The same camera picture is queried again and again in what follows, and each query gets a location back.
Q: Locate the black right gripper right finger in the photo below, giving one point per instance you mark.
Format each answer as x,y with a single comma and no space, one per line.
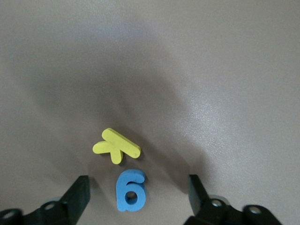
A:
211,211

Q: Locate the yellow foam letter K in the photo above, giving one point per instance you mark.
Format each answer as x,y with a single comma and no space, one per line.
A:
117,146

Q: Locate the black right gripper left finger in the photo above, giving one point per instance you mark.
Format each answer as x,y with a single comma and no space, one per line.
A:
58,213

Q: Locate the blue foam digit six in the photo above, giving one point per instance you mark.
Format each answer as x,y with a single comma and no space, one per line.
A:
123,187

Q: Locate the brown table cover sheet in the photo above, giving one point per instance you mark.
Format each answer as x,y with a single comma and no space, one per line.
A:
211,70

